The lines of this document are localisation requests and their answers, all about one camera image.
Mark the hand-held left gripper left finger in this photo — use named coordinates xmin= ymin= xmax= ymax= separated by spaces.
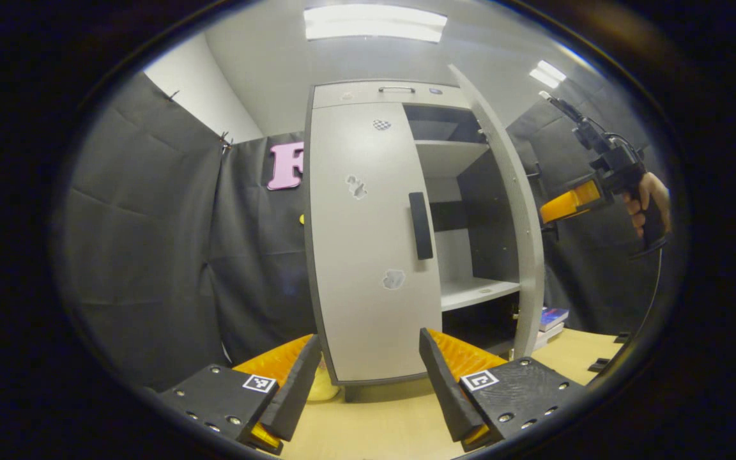
xmin=160 ymin=333 xmax=322 ymax=456

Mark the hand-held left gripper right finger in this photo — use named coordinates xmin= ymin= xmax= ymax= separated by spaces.
xmin=419 ymin=328 xmax=589 ymax=453

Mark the grey cabinet door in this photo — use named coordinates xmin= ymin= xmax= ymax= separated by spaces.
xmin=309 ymin=102 xmax=443 ymax=384
xmin=448 ymin=64 xmax=546 ymax=360

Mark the grey double-door shoe cabinet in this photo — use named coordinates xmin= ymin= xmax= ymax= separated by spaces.
xmin=304 ymin=64 xmax=546 ymax=402

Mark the grey cabinet shelf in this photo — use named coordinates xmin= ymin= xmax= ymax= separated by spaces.
xmin=440 ymin=277 xmax=521 ymax=312
xmin=414 ymin=141 xmax=490 ymax=178

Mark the yellow pineapple plush toy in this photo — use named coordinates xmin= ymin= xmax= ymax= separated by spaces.
xmin=307 ymin=358 xmax=341 ymax=402

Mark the white book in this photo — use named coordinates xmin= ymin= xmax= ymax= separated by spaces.
xmin=533 ymin=323 xmax=565 ymax=351

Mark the small ceiling light panel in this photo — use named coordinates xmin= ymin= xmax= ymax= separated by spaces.
xmin=529 ymin=60 xmax=567 ymax=89

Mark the blue book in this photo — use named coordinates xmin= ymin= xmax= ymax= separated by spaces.
xmin=539 ymin=308 xmax=570 ymax=332

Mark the black backdrop cloth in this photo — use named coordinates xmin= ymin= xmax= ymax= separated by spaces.
xmin=65 ymin=70 xmax=669 ymax=390

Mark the large ceiling light panel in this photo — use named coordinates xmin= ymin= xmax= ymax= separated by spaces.
xmin=304 ymin=5 xmax=449 ymax=43

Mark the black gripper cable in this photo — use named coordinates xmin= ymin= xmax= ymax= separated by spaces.
xmin=624 ymin=246 xmax=664 ymax=349

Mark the black left door handle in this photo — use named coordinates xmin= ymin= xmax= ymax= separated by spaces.
xmin=408 ymin=192 xmax=434 ymax=260

